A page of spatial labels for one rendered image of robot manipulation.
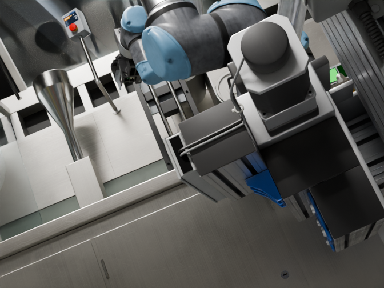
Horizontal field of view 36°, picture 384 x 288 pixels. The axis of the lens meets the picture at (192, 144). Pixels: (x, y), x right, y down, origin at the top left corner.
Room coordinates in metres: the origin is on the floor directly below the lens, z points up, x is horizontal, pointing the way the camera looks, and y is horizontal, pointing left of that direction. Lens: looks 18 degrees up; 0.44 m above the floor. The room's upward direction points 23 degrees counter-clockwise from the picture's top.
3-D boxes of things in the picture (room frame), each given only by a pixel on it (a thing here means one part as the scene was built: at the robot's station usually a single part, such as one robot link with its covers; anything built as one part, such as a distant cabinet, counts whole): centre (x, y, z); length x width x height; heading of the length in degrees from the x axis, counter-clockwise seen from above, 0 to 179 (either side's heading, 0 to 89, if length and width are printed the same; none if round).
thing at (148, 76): (1.34, 0.00, 1.12); 0.11 x 0.08 x 0.11; 108
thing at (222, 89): (2.01, -0.20, 1.17); 0.26 x 0.12 x 0.12; 1
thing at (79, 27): (1.90, 0.23, 1.66); 0.07 x 0.07 x 0.10; 74
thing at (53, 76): (1.97, 0.40, 1.50); 0.14 x 0.14 x 0.06
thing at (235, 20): (1.12, -0.19, 0.98); 0.13 x 0.12 x 0.14; 108
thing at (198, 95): (2.01, -0.07, 1.33); 0.25 x 0.14 x 0.14; 1
